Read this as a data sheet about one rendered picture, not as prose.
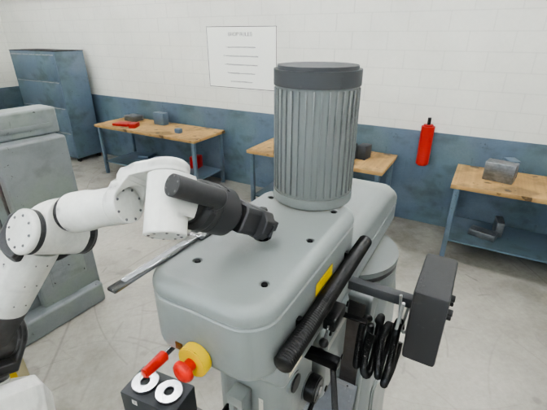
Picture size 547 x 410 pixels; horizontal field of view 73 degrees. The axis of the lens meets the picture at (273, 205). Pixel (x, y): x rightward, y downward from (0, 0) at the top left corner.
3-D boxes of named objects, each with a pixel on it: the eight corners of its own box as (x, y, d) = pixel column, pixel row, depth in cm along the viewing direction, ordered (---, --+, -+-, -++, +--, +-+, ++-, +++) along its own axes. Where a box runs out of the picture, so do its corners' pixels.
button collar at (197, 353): (206, 383, 63) (203, 357, 61) (179, 368, 66) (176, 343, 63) (213, 374, 65) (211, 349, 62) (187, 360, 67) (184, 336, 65)
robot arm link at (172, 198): (188, 246, 65) (129, 237, 56) (191, 188, 68) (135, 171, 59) (235, 237, 58) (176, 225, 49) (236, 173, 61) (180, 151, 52)
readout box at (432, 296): (438, 371, 91) (456, 303, 82) (400, 356, 95) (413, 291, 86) (448, 321, 107) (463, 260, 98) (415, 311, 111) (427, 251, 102)
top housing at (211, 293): (263, 399, 60) (261, 324, 53) (147, 340, 72) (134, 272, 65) (354, 260, 97) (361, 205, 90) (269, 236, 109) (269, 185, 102)
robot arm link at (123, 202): (196, 219, 58) (131, 228, 64) (198, 166, 61) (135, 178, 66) (169, 209, 53) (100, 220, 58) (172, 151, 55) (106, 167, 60)
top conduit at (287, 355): (291, 377, 59) (291, 361, 58) (269, 367, 61) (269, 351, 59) (371, 248, 95) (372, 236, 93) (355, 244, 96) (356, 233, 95)
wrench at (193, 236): (119, 296, 59) (118, 292, 59) (102, 289, 61) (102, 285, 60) (214, 232, 78) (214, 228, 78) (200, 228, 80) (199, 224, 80)
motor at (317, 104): (334, 218, 84) (345, 69, 70) (259, 201, 93) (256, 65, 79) (361, 189, 100) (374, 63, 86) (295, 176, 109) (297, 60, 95)
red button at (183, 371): (189, 390, 61) (186, 372, 59) (171, 379, 62) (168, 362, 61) (202, 375, 63) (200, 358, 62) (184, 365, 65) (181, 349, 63)
